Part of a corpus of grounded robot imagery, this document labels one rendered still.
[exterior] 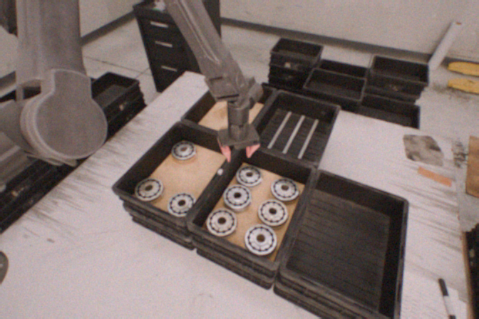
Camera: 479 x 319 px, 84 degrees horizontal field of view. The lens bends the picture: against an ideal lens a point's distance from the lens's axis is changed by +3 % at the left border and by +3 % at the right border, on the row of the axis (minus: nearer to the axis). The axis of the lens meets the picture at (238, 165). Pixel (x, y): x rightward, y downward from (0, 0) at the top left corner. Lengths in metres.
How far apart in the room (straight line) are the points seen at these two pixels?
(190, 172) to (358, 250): 0.66
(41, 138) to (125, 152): 1.09
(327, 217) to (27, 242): 1.11
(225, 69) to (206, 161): 0.57
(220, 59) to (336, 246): 0.67
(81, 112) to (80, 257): 0.86
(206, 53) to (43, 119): 0.35
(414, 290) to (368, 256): 0.23
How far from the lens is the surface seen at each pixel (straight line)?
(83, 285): 1.12
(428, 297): 1.16
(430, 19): 4.00
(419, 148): 1.58
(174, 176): 1.07
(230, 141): 0.70
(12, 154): 0.35
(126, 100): 2.08
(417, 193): 1.38
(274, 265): 0.77
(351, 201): 1.05
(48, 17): 0.40
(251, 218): 0.94
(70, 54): 0.39
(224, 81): 0.62
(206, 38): 0.58
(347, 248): 0.96
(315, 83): 2.26
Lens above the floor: 1.65
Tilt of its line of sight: 49 degrees down
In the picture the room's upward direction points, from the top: straight up
